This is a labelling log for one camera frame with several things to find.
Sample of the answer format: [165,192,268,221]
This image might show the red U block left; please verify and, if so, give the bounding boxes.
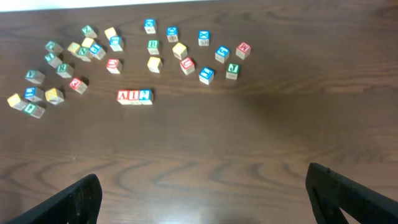
[106,58,123,74]

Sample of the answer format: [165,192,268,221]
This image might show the red A block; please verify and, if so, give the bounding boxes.
[116,90,131,105]

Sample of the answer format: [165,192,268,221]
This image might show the green Z block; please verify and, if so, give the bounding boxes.
[81,25,97,39]

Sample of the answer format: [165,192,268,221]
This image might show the blue I block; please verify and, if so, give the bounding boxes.
[198,67,215,85]

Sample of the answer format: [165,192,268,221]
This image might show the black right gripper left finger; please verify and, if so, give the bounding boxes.
[7,174,103,224]

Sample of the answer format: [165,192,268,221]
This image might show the green J block left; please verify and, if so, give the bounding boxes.
[45,40,63,55]

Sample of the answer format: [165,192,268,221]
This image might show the green 7 block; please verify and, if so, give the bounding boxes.
[44,52,63,68]

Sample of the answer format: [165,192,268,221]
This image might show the yellow C block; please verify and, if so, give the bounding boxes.
[67,42,81,57]

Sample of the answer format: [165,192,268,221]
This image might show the yellow s block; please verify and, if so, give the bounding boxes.
[147,57,163,73]
[81,37,95,48]

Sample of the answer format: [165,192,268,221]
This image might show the green 4 block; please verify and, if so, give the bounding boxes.
[22,103,45,119]

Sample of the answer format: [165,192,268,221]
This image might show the yellow S block centre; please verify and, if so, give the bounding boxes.
[147,57,163,73]

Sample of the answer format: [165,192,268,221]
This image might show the blue P block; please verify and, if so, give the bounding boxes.
[90,43,106,60]

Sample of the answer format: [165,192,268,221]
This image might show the green N block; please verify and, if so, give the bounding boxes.
[77,47,93,62]

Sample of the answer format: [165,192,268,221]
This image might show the blue L block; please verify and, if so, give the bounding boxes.
[109,36,124,52]

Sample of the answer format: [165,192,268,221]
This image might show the blue D block near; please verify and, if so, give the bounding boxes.
[166,26,178,42]

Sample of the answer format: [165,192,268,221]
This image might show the blue X block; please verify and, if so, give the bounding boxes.
[198,30,210,47]

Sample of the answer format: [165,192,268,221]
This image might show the blue d block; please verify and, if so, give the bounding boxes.
[166,26,178,42]
[144,18,157,34]

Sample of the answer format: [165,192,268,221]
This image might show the red E block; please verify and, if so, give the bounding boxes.
[69,78,88,95]

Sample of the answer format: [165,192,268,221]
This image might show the yellow K block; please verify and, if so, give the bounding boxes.
[45,88,65,105]

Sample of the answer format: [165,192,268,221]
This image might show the blue T block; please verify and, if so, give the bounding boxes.
[24,86,44,103]

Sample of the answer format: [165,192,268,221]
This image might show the green B block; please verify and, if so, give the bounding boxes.
[147,40,160,55]

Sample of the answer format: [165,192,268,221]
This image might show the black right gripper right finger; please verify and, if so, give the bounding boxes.
[305,162,397,223]

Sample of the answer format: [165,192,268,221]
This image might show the yellow G block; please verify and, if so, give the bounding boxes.
[7,93,28,111]

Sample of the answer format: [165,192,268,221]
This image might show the blue 5 block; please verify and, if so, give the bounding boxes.
[215,45,230,63]

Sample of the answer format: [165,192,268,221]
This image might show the blue 2 block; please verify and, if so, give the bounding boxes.
[139,89,154,105]

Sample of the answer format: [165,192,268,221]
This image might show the yellow O block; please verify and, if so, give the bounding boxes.
[104,27,118,40]

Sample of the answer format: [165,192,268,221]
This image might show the green V block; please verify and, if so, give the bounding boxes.
[25,70,45,85]

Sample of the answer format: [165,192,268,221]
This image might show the red M block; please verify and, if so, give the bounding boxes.
[236,42,251,60]

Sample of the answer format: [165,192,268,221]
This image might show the yellow Q block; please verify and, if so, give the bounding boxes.
[172,42,188,60]

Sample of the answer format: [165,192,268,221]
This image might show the blue D block far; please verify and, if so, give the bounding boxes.
[144,18,157,34]

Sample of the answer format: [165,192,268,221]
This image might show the green j block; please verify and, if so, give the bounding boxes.
[45,40,63,55]
[226,63,241,80]

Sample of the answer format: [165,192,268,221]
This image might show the green J block right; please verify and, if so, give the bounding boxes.
[226,63,241,80]

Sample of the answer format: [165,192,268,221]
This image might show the red I block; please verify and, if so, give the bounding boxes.
[128,90,141,105]

